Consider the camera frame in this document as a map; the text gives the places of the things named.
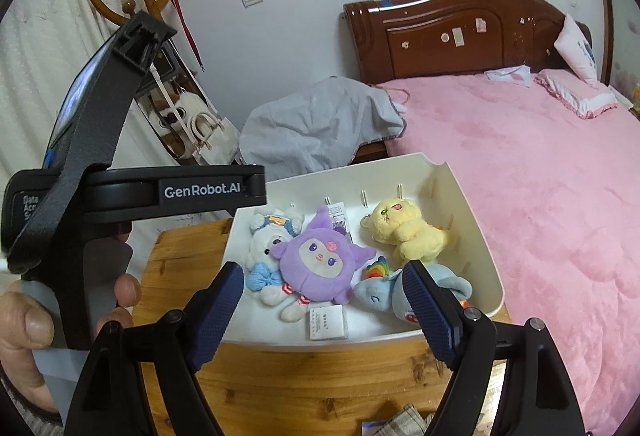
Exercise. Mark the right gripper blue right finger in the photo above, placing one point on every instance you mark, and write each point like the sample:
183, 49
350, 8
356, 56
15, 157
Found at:
437, 311

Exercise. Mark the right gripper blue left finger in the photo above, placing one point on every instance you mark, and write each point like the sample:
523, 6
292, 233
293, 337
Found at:
211, 311

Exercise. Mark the purple plush toy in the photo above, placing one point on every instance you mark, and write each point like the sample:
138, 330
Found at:
319, 263

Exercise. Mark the plaid fabric bow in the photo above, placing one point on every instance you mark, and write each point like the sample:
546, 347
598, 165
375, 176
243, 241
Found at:
407, 422

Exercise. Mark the person's left hand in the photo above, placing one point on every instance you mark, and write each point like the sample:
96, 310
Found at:
26, 326

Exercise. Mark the blue rainbow pony plush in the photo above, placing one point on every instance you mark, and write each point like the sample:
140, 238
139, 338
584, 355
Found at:
380, 288

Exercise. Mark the yellow plush toy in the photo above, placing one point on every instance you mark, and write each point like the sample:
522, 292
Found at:
399, 222

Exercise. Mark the small white label card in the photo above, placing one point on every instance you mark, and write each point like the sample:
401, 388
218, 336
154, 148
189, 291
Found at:
327, 323

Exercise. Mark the white handbag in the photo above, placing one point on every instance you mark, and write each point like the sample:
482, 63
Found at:
207, 135

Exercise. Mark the pink bed blanket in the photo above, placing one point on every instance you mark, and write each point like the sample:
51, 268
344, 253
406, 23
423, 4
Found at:
557, 198

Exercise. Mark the white curtain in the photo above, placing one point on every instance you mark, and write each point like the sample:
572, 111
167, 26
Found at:
44, 45

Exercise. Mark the grey cloth on nightstand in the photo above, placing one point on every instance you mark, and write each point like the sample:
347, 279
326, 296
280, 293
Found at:
319, 127

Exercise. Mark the white folded paper on bed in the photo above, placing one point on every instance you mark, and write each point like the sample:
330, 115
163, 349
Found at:
521, 75

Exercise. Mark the pink flat pillow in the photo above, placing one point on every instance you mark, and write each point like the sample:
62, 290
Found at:
586, 99

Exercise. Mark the brown wooden headboard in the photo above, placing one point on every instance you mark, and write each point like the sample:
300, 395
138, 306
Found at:
397, 39

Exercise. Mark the white pink pillow upright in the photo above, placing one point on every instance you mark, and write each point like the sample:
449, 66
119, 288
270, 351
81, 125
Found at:
575, 50

